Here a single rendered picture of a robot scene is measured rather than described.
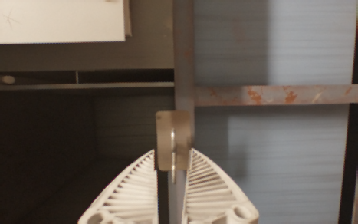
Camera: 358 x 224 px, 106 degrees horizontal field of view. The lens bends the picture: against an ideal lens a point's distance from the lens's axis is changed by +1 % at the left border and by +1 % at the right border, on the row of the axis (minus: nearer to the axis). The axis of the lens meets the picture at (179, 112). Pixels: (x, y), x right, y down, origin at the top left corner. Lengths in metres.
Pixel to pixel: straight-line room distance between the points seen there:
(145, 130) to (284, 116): 0.80
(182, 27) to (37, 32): 0.28
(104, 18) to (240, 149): 0.47
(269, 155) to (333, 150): 0.21
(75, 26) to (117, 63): 0.13
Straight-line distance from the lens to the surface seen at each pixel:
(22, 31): 0.36
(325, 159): 0.67
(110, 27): 0.28
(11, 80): 0.55
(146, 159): 0.16
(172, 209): 0.52
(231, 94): 0.39
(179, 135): 0.33
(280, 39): 0.55
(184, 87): 0.36
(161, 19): 0.41
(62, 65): 0.46
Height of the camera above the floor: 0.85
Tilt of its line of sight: 1 degrees down
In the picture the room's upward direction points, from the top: 91 degrees counter-clockwise
